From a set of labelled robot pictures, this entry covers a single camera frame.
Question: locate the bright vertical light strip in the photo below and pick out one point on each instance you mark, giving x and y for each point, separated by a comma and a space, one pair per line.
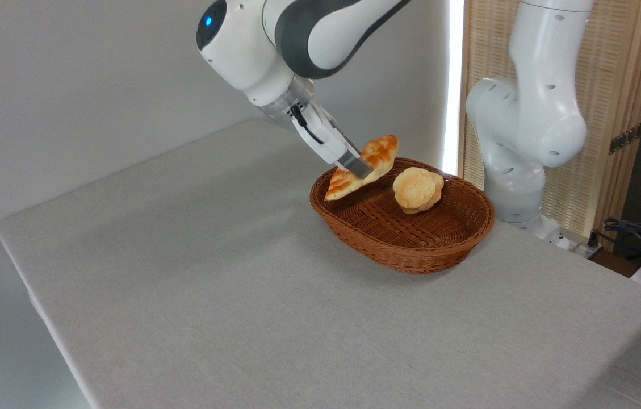
453, 85

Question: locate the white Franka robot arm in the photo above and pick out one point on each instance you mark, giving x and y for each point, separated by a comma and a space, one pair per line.
536, 119

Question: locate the braided golden bread loaf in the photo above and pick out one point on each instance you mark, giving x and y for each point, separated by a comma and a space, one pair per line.
381, 152

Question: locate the round pale bread bun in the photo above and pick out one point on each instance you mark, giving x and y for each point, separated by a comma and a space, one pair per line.
418, 189

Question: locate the white power strip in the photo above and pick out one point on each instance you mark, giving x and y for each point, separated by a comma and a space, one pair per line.
581, 249

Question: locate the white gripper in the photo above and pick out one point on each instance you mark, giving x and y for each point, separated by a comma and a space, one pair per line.
326, 139

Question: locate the grey tablecloth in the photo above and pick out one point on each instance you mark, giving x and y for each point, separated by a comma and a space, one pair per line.
241, 318

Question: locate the dark metal screen hinge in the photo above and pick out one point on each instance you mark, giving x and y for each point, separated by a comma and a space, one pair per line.
627, 138

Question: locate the wooden folding screen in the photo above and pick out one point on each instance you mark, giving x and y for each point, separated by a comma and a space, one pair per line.
621, 68

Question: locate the brown wicker basket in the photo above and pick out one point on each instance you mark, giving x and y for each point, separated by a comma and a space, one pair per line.
411, 238

